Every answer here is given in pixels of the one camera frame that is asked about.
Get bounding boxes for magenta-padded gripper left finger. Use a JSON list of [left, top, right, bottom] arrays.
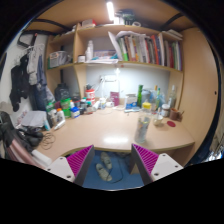
[[44, 144, 96, 187]]

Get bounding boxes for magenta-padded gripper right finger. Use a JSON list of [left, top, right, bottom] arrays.
[[130, 143, 184, 186]]

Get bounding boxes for clear yellow-capped drink bottle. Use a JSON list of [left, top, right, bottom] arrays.
[[133, 102, 153, 145]]

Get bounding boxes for grey slipper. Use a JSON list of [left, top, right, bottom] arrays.
[[100, 151, 114, 170], [95, 163, 113, 182]]

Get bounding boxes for blue floor mat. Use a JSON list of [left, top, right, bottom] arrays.
[[82, 149, 138, 191]]

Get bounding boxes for white tube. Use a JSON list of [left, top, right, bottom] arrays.
[[53, 119, 67, 131]]

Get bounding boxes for white bottle with orange cap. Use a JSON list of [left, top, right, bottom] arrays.
[[55, 107, 66, 124]]

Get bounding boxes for small blue and white tub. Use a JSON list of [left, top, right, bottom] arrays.
[[69, 106, 81, 119]]

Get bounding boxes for brown jar with white lid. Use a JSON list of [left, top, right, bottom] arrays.
[[160, 103, 171, 118]]

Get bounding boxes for brown mug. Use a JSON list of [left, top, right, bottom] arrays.
[[169, 107, 185, 122]]

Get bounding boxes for pale blue hairbrush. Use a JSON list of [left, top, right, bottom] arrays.
[[124, 105, 141, 113]]

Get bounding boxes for green packet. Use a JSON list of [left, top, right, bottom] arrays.
[[60, 97, 73, 118]]

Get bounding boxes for blue and white box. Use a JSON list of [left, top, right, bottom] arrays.
[[124, 93, 138, 111]]

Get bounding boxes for grey paper stack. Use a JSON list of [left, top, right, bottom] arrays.
[[20, 110, 48, 128]]

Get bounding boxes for grey shaker bottle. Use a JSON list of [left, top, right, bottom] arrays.
[[142, 89, 153, 107]]

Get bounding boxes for clear bottle with green cap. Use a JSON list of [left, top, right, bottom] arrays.
[[156, 87, 163, 108]]

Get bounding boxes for tall green bottle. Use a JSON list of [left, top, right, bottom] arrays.
[[137, 84, 144, 108]]

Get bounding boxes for red and white canister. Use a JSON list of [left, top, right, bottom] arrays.
[[85, 88, 96, 105]]

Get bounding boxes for tall clear white-capped bottle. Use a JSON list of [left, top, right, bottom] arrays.
[[167, 84, 177, 109]]

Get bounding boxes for black and pink backpack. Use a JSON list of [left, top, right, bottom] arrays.
[[0, 111, 46, 168]]

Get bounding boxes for magenta box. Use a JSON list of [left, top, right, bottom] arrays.
[[109, 91, 120, 107]]

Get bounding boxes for black container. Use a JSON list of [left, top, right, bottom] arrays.
[[54, 83, 71, 103]]

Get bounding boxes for hanging dark clothes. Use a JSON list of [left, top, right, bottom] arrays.
[[9, 44, 56, 113]]

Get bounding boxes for wooden shelf unit with books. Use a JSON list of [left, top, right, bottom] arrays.
[[44, 19, 184, 101]]

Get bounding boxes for coiled cable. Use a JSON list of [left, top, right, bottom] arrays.
[[40, 131, 57, 150]]

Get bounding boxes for white wall power outlet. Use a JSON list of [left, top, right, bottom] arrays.
[[99, 74, 118, 83]]

